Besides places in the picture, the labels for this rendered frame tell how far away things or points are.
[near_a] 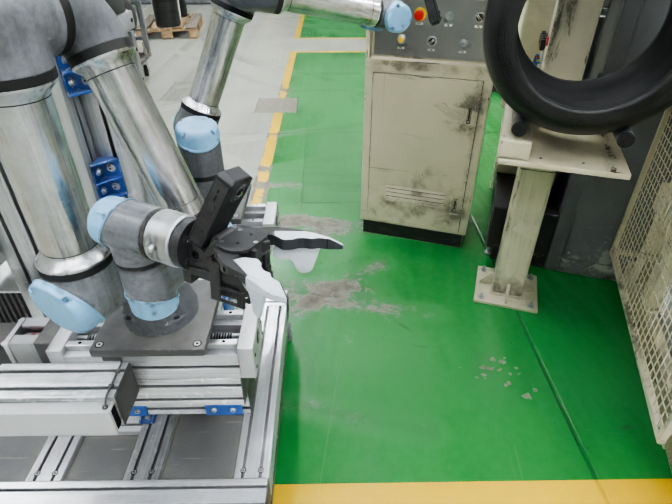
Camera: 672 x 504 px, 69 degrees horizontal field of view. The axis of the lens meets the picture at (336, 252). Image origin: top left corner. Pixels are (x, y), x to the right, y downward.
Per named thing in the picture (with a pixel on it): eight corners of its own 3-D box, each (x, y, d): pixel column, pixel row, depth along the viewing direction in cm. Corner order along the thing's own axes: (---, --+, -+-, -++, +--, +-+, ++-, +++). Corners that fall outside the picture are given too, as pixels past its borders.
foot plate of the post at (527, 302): (478, 267, 237) (479, 260, 235) (536, 277, 230) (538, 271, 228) (473, 301, 216) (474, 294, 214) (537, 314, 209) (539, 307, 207)
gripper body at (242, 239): (278, 284, 68) (207, 263, 72) (279, 228, 64) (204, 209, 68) (247, 312, 61) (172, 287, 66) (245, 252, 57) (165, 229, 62)
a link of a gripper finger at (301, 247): (336, 266, 70) (271, 269, 68) (339, 228, 67) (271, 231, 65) (340, 277, 67) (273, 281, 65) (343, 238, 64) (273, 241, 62)
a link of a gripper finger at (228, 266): (272, 282, 57) (246, 251, 63) (272, 269, 56) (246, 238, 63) (233, 291, 55) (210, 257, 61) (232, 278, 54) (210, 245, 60)
